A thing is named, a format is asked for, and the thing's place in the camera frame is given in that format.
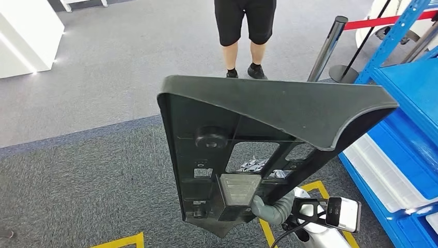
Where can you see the white plastic crate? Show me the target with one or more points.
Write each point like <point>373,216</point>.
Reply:
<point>433,222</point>
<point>376,174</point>

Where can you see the pale metal frame stand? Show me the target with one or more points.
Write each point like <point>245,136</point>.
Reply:
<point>66,4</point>

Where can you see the red barrier belt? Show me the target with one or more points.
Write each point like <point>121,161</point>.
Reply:
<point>376,22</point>

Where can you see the white cabinet block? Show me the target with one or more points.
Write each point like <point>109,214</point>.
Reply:
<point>27,37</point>

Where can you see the chrome stanchion post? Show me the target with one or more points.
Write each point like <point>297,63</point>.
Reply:
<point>328,44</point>
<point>421,42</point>

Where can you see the blue metal shelf rack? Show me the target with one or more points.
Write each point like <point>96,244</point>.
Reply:
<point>410,85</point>

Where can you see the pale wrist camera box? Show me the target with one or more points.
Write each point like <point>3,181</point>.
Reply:
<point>347,214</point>

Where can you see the person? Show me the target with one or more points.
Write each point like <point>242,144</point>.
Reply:
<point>239,20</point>

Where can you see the thin black pole stand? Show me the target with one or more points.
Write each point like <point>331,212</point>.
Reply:
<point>344,73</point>

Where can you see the black plastic plate frame part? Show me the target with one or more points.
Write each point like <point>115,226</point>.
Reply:
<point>273,102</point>

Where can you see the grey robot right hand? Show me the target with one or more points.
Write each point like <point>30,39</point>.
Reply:
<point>261,208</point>

